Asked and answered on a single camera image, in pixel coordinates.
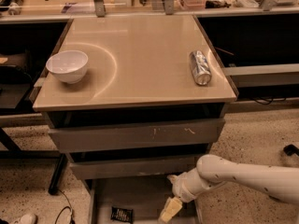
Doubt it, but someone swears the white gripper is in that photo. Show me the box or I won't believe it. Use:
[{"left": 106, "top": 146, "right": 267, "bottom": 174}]
[{"left": 158, "top": 172, "right": 196, "bottom": 223}]

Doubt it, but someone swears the black rxbar chocolate wrapper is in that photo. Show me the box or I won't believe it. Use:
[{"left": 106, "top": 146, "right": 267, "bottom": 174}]
[{"left": 110, "top": 207, "right": 133, "bottom": 224}]

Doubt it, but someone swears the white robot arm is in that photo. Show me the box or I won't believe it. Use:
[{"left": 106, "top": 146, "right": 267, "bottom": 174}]
[{"left": 158, "top": 154, "right": 299, "bottom": 224}]

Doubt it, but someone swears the grey open bottom drawer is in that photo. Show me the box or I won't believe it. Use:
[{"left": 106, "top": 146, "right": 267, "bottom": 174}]
[{"left": 88, "top": 175, "right": 201, "bottom": 224}]

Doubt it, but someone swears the grey middle drawer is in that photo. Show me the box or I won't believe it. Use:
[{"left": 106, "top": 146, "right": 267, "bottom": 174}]
[{"left": 67, "top": 154, "right": 201, "bottom": 180}]

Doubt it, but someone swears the grey top drawer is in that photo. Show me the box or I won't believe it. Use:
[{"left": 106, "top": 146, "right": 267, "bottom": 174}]
[{"left": 49, "top": 119, "right": 225, "bottom": 153}]

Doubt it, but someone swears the black table leg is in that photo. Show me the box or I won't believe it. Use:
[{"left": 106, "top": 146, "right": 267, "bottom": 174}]
[{"left": 48, "top": 154, "right": 67, "bottom": 195}]

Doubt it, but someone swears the black chair base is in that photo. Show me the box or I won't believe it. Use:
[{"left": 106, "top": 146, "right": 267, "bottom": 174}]
[{"left": 283, "top": 144, "right": 299, "bottom": 156}]

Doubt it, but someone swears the silver soda can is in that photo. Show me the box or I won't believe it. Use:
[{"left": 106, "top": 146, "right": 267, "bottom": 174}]
[{"left": 189, "top": 50, "right": 212, "bottom": 86}]

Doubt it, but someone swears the white shoe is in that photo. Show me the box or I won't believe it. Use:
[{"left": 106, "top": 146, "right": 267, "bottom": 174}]
[{"left": 9, "top": 214, "right": 37, "bottom": 224}]

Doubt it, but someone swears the white ceramic bowl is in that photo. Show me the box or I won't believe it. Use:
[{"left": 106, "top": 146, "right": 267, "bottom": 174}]
[{"left": 46, "top": 50, "right": 89, "bottom": 84}]

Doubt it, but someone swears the black floor cable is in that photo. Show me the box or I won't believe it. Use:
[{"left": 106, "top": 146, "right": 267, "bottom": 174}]
[{"left": 54, "top": 189, "right": 77, "bottom": 224}]

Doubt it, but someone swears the grey metal post left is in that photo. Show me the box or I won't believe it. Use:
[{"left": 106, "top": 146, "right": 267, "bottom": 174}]
[{"left": 93, "top": 0, "right": 106, "bottom": 17}]

